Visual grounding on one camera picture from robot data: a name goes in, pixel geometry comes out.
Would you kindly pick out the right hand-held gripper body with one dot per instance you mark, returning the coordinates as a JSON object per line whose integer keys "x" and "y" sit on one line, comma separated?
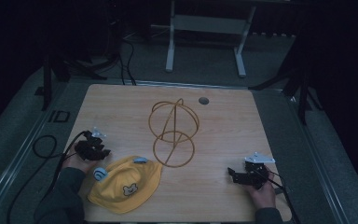
{"x": 256, "y": 172}

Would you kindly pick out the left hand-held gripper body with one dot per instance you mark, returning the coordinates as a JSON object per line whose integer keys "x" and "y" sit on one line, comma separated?
{"x": 88, "y": 146}

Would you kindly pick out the yellow bear bucket hat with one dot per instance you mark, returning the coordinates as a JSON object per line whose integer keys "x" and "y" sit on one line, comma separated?
{"x": 127, "y": 186}

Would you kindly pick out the person's left hand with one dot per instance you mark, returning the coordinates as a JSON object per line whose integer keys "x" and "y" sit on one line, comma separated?
{"x": 74, "y": 162}

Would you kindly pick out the person's right hand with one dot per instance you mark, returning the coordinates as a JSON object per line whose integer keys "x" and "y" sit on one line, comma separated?
{"x": 264, "y": 194}

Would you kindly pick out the black metal stand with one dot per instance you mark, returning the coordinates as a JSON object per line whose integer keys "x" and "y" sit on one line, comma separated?
{"x": 301, "y": 93}
{"x": 48, "y": 81}

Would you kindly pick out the black floor bracket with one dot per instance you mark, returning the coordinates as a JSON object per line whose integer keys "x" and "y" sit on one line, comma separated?
{"x": 59, "y": 116}

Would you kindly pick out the aluminium floor rail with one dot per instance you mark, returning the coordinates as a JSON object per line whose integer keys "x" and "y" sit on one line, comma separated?
{"x": 15, "y": 161}
{"x": 317, "y": 161}
{"x": 199, "y": 84}

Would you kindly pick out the white desk frame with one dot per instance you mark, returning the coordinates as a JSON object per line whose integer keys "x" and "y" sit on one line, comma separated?
{"x": 209, "y": 25}

